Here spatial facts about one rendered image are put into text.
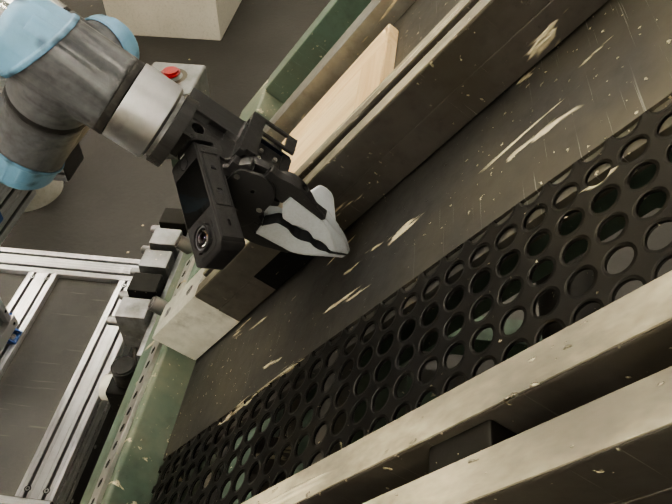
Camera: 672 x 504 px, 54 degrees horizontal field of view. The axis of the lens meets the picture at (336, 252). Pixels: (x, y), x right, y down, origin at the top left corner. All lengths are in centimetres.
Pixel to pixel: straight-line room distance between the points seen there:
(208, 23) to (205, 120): 305
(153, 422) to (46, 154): 40
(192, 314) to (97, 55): 41
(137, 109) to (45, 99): 8
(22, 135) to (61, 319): 141
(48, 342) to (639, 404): 184
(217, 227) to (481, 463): 34
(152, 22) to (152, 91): 319
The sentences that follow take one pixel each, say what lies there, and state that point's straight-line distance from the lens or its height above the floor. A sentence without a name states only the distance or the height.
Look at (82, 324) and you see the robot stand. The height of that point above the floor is 21.
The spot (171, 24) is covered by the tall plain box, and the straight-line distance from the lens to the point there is 376.
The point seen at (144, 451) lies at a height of 90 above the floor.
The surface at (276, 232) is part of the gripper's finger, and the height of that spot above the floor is 122.
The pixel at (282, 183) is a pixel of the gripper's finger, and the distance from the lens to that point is 61.
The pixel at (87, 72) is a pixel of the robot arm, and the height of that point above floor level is 139.
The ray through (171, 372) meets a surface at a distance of 96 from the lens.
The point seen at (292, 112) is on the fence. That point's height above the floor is 102.
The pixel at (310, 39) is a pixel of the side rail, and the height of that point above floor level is 103.
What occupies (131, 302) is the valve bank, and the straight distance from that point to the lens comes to 125.
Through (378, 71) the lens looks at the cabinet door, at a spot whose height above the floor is 121.
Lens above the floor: 166
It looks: 45 degrees down
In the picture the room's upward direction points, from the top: straight up
